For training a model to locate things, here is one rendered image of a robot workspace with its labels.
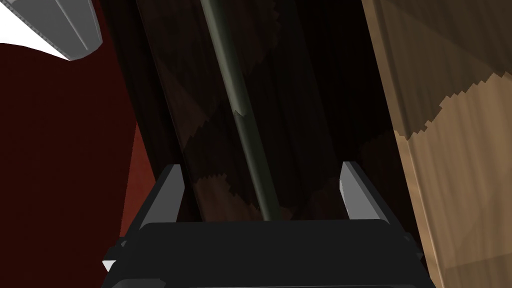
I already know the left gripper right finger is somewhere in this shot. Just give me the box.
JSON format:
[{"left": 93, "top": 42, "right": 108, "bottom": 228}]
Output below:
[{"left": 338, "top": 160, "right": 391, "bottom": 225}]

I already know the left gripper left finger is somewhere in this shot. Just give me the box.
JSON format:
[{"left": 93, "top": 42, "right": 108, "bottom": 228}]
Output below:
[{"left": 137, "top": 163, "right": 186, "bottom": 232}]

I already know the dark brown wooden cupboard door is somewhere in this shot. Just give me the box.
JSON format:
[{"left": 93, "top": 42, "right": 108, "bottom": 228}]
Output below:
[{"left": 98, "top": 0, "right": 422, "bottom": 223}]

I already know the light brown wooden cupboard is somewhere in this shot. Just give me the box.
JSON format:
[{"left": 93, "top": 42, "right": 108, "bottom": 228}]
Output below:
[{"left": 361, "top": 0, "right": 512, "bottom": 288}]

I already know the dark green bar handle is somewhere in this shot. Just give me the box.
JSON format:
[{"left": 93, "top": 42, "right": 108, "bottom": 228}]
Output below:
[{"left": 199, "top": 0, "right": 282, "bottom": 222}]

